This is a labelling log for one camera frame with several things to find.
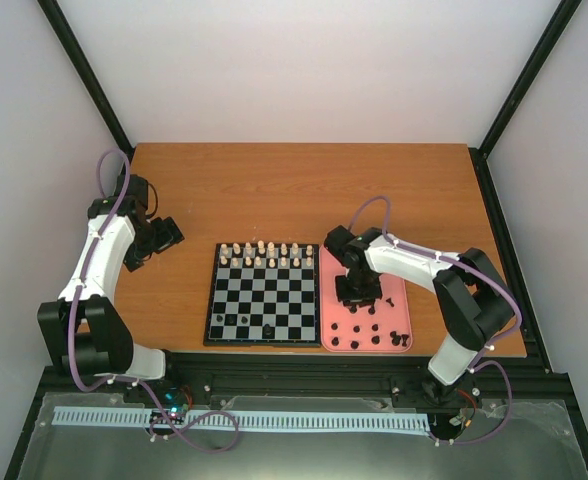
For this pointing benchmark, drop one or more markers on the light blue cable duct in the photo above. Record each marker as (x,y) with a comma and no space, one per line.
(246,421)

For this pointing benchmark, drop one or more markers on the pink tray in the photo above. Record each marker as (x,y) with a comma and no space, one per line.
(389,313)

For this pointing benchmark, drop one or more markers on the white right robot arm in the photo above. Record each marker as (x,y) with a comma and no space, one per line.
(474,301)

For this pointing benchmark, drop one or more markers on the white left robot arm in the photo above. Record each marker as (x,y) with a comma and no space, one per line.
(83,323)

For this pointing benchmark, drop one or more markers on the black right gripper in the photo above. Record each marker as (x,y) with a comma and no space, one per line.
(348,299)

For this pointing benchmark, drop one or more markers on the black white chess board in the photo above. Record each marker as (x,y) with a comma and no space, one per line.
(288,298)

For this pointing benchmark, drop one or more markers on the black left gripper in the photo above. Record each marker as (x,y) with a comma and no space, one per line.
(170,235)

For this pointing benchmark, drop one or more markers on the black king piece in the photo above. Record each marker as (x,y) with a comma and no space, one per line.
(268,332)

